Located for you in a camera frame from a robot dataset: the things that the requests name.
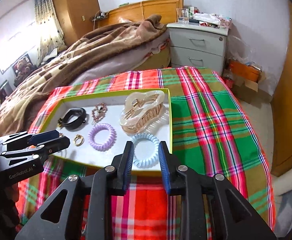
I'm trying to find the purple spiral hair tie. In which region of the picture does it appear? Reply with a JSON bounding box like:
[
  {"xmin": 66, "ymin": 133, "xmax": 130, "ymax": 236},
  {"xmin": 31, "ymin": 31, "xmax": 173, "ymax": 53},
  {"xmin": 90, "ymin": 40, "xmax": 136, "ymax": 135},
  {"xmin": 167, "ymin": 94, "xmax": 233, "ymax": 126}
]
[{"xmin": 87, "ymin": 122, "xmax": 117, "ymax": 152}]

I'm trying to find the light blue spiral hair tie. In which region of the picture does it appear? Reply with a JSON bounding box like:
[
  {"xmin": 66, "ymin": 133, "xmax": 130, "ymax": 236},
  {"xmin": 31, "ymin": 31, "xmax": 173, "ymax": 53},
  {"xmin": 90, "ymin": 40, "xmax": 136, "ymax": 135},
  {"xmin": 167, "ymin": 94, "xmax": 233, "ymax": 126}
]
[{"xmin": 131, "ymin": 132, "xmax": 161, "ymax": 169}]

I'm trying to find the pink rhinestone hair clip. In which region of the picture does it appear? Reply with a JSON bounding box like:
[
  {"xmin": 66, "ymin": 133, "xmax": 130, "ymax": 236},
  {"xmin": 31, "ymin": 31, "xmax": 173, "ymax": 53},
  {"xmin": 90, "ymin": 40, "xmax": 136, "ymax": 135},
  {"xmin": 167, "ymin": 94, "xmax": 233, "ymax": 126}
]
[{"xmin": 91, "ymin": 103, "xmax": 107, "ymax": 125}]

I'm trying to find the black wristband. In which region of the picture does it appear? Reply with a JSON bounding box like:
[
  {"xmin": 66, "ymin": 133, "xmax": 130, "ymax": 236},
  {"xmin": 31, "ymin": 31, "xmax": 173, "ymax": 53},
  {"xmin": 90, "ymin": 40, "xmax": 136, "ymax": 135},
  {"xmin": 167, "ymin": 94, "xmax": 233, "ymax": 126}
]
[{"xmin": 58, "ymin": 107, "xmax": 86, "ymax": 131}]

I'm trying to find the yellow green shallow tray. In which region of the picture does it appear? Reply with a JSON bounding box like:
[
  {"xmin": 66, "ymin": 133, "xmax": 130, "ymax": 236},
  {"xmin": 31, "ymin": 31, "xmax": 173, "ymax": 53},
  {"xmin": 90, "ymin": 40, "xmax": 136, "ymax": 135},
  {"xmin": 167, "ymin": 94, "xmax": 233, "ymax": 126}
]
[{"xmin": 36, "ymin": 88, "xmax": 172, "ymax": 177}]

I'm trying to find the plaid colourful cloth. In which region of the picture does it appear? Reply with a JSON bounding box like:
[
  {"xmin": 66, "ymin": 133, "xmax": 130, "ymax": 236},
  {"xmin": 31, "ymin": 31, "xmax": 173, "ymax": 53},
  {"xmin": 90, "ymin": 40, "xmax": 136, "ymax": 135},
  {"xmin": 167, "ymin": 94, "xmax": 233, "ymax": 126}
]
[{"xmin": 29, "ymin": 67, "xmax": 276, "ymax": 239}]

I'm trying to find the framed teddy picture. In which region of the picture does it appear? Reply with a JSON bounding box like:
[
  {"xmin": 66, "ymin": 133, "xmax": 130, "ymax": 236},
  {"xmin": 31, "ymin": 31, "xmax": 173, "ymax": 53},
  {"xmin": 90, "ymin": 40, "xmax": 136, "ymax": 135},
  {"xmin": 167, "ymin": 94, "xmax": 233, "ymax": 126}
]
[{"xmin": 12, "ymin": 53, "xmax": 37, "ymax": 80}]

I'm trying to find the brown patterned blanket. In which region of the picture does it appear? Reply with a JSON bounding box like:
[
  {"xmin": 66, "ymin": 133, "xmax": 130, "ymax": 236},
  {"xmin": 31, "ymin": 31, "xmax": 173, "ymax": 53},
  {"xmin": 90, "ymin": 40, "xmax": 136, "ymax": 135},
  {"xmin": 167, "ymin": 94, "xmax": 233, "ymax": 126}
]
[{"xmin": 0, "ymin": 14, "xmax": 167, "ymax": 137}]

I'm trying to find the white paper roll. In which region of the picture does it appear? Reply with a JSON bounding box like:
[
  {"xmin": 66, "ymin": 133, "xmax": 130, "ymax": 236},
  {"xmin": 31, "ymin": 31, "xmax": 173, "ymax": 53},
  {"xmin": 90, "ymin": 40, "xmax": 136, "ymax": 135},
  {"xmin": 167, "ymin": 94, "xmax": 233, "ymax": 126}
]
[{"xmin": 273, "ymin": 168, "xmax": 292, "ymax": 196}]

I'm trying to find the cream claw hair clip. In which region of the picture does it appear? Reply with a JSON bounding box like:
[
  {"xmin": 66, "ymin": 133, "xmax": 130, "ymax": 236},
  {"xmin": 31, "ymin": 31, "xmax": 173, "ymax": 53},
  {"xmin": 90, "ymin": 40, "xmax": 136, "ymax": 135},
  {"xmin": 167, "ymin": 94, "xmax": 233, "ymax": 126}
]
[{"xmin": 119, "ymin": 90, "xmax": 165, "ymax": 134}]

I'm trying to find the patterned curtain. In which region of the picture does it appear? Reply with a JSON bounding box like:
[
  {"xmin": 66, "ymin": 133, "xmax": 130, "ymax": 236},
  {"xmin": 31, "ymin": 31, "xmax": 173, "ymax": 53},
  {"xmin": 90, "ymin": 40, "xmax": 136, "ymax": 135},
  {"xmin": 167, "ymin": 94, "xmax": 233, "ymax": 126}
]
[{"xmin": 34, "ymin": 0, "xmax": 65, "ymax": 64}]

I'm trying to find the orange box on floor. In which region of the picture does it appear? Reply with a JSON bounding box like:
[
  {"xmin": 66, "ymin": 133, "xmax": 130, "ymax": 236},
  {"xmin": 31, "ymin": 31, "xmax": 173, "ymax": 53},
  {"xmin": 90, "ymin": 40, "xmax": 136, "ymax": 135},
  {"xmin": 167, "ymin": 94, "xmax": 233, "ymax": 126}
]
[{"xmin": 229, "ymin": 60, "xmax": 266, "ymax": 92}]

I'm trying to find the wooden wardrobe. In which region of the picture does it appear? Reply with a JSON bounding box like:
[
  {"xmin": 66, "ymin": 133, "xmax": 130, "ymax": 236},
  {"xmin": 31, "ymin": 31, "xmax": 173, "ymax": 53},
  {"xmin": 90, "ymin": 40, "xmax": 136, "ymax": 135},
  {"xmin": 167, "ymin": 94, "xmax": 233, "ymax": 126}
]
[{"xmin": 53, "ymin": 0, "xmax": 100, "ymax": 46}]

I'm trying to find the white nightstand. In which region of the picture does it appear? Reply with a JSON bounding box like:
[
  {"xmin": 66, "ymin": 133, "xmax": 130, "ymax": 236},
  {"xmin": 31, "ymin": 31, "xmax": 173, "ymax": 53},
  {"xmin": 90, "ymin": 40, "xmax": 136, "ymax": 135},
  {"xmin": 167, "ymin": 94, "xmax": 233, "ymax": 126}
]
[{"xmin": 167, "ymin": 23, "xmax": 228, "ymax": 75}]

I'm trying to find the clutter on nightstand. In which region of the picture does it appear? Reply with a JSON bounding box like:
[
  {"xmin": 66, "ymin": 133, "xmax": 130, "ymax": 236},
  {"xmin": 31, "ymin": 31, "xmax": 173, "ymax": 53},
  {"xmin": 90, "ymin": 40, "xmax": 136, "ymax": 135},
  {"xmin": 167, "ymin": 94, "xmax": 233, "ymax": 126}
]
[{"xmin": 176, "ymin": 7, "xmax": 233, "ymax": 29}]

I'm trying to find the wooden headboard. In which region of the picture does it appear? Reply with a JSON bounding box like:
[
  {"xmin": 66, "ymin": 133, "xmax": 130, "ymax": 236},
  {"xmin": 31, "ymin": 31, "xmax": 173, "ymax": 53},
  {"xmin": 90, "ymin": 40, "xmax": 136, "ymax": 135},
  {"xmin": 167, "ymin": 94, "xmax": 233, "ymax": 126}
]
[{"xmin": 97, "ymin": 0, "xmax": 184, "ymax": 28}]

